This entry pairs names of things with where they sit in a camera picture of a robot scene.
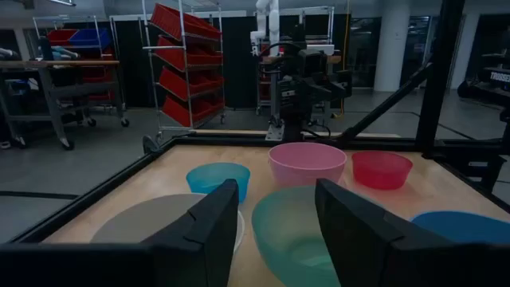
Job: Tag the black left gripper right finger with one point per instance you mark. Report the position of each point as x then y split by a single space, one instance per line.
358 247

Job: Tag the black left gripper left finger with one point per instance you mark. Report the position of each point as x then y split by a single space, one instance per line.
207 239

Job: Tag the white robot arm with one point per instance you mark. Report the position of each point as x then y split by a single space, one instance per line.
274 24

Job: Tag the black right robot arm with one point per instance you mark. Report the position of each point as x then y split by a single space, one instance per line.
303 91

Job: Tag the white matte bowl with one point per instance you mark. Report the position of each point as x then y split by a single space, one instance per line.
151 223

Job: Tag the small teal translucent bowl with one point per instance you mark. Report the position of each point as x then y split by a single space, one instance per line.
211 175

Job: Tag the large green translucent bowl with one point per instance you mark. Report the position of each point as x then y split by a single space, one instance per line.
287 231

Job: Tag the red translucent bowl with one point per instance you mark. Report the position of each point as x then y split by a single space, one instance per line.
380 171

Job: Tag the large pink translucent bowl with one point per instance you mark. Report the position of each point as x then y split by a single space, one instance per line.
307 167

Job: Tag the blue translucent bowl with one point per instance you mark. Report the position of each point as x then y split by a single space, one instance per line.
466 227

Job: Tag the red storage bin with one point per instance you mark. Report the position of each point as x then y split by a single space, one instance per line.
179 22
171 56
60 36
177 111
175 83

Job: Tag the wooden top bench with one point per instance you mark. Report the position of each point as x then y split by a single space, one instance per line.
334 59

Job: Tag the white round column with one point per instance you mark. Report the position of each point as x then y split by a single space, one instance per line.
392 48

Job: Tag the black robot station with lettering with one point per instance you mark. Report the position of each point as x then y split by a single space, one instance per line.
494 75

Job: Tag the wooden top workbench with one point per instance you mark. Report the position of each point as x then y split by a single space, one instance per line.
60 63

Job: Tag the blue storage bin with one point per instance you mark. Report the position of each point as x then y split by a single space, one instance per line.
89 38

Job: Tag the grey rolled mat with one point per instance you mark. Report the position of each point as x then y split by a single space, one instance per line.
65 52
8 53

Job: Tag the silver arm base bracket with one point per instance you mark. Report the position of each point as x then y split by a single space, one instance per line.
275 133

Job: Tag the black table frame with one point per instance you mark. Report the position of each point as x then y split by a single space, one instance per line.
79 205

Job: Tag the black diagonal frame brace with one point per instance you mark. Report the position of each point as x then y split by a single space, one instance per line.
382 107

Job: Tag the black vertical frame post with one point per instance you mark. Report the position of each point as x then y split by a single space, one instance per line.
438 79

